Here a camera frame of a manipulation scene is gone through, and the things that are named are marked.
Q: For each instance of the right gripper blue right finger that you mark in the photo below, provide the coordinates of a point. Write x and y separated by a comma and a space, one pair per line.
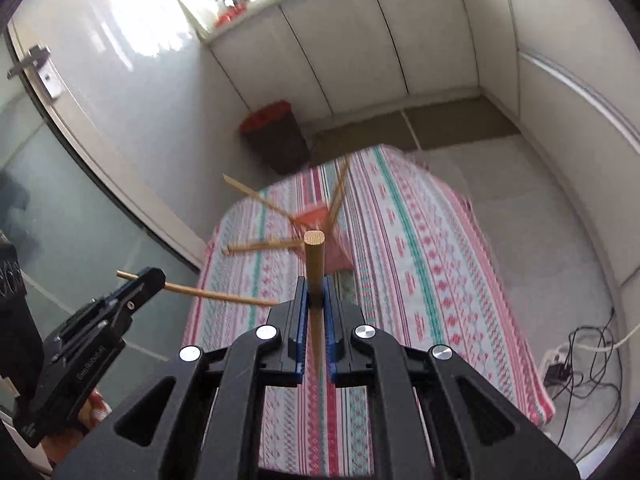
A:
332, 327

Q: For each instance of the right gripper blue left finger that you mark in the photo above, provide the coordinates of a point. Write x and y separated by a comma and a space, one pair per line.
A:
299, 327

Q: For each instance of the wooden chopstick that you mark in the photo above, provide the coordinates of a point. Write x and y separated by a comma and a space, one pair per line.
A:
218, 296
338, 196
254, 195
293, 243
314, 262

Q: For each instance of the person left hand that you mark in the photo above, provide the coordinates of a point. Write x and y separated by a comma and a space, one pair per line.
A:
94, 410

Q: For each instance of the pink perforated utensil holder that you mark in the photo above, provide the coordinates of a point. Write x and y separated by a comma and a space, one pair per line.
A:
337, 248

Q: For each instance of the patterned woven tablecloth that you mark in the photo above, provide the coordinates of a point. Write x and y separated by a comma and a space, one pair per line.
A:
421, 271

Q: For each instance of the dark bin with red liner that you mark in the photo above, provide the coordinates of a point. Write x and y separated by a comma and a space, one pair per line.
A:
274, 135

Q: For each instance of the white power strip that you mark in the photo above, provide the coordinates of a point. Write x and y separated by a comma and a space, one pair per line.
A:
560, 354

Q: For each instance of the black power adapter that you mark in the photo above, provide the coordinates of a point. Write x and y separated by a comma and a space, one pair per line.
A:
557, 373

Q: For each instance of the metal door handle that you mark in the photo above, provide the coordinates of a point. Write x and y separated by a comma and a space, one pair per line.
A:
38, 61

